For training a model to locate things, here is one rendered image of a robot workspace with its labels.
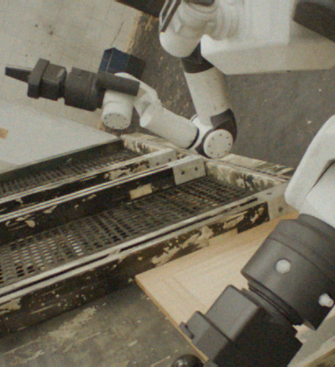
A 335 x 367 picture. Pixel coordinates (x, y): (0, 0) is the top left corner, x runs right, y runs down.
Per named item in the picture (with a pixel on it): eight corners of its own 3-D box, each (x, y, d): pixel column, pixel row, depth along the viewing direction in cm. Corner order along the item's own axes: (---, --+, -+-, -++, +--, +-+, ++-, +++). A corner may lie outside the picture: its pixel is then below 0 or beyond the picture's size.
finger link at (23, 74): (6, 62, 90) (34, 70, 91) (5, 75, 92) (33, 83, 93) (3, 65, 89) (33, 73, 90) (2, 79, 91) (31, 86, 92)
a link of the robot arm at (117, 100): (87, 87, 101) (133, 99, 103) (78, 123, 96) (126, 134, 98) (92, 55, 91) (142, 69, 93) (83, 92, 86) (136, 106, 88)
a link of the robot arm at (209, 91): (228, 125, 116) (209, 50, 103) (250, 145, 105) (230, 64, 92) (192, 142, 115) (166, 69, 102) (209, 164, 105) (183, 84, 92)
